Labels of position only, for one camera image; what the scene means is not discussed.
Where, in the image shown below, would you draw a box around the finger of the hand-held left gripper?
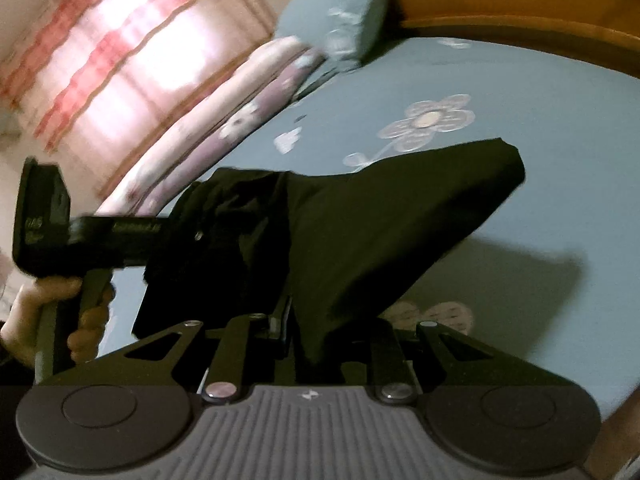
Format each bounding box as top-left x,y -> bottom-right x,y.
165,182 -> 207,247

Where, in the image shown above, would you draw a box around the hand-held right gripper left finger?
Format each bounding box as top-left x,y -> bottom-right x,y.
122,294 -> 296,405

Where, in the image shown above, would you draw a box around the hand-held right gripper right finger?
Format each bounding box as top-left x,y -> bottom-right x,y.
350,317 -> 533,405

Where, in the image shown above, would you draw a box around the black drawstring pants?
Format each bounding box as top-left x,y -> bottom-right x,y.
132,137 -> 526,366

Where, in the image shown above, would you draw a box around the person's left hand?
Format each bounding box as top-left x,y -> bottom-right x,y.
0,276 -> 117,367

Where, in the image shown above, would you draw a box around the folded pink purple floral quilt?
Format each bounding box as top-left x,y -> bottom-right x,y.
95,35 -> 326,221

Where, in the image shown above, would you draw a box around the pink patterned curtain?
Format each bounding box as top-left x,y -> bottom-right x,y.
0,0 -> 281,196

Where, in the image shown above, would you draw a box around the teal printed pillow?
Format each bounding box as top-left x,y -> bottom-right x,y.
275,0 -> 388,68

